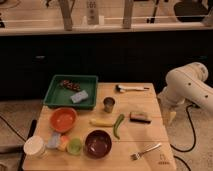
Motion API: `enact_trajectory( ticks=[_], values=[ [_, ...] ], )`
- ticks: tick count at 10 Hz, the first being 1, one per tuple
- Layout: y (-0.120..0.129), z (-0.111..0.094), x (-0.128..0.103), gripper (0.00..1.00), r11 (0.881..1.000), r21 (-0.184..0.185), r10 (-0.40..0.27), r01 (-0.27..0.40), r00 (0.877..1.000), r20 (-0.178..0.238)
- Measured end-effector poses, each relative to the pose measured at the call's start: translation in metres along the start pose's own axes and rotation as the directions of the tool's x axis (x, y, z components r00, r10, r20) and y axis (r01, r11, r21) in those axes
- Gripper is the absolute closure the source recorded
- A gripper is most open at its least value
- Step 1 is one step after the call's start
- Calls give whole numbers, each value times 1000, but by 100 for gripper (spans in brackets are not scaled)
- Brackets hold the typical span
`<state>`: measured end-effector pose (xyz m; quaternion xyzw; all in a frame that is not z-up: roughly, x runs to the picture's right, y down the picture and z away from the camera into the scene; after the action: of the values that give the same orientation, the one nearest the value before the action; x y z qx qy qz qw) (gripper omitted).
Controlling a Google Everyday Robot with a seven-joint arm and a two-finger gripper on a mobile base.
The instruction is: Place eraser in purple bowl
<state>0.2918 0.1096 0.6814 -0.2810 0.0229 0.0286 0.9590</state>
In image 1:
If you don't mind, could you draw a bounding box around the black felt eraser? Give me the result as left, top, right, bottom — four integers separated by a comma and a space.
129, 112, 151, 124

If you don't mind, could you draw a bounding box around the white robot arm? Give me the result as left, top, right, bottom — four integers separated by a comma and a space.
157, 62, 213, 125

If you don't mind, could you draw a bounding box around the purple bowl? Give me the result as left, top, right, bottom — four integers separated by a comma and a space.
84, 130, 112, 159

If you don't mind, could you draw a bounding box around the orange bowl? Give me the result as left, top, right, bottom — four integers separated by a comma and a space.
49, 107, 77, 133

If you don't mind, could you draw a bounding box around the green chili pepper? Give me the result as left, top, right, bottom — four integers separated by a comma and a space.
113, 114, 125, 139

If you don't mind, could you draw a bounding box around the silver fork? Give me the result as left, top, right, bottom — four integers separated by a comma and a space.
130, 143, 162, 161

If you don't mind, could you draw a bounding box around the small metal cup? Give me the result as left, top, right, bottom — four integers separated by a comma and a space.
103, 97, 115, 113

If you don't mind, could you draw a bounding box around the yellow banana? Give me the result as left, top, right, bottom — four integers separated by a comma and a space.
89, 118, 114, 127

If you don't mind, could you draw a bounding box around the blue sponge block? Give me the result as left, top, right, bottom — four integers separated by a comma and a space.
70, 90, 89, 103

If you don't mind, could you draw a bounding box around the small green cup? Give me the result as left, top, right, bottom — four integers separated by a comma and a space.
67, 138, 82, 155

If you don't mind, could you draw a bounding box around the dark grape bunch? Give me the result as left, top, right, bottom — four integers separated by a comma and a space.
60, 80, 80, 92

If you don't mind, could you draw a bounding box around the orange yellow toy block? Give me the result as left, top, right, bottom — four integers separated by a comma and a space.
57, 135, 69, 151

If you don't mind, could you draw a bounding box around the green plastic tray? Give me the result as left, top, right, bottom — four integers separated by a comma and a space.
43, 75, 98, 110

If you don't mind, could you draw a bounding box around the light blue block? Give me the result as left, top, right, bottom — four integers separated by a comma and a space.
46, 132, 61, 149

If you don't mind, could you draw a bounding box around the white cup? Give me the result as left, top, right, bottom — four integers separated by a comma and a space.
23, 135, 46, 157

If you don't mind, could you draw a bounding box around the black cable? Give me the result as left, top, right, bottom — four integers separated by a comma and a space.
169, 103, 198, 171

